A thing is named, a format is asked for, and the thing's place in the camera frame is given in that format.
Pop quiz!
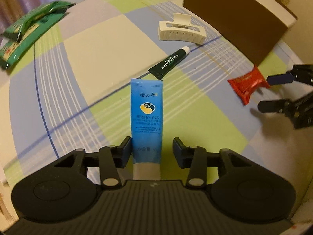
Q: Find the cream hair claw clip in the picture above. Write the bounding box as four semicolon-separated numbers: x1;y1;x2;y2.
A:
158;13;207;45

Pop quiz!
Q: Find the red snack packet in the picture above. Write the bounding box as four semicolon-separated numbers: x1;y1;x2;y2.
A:
228;65;271;106

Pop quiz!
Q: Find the dark green ointment tube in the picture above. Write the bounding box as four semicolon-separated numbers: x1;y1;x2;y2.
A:
148;46;190;80

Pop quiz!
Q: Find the blue hand cream tube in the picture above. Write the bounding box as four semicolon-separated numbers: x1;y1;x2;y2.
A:
130;79;163;180

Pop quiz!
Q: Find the checkered tablecloth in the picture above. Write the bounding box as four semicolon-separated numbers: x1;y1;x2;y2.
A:
1;0;310;193

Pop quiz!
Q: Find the brown cardboard storage box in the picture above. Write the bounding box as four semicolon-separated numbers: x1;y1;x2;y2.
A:
183;0;298;65

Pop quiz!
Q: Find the upper green wipes pack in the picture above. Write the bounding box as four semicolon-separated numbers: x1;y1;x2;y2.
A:
2;1;76;42

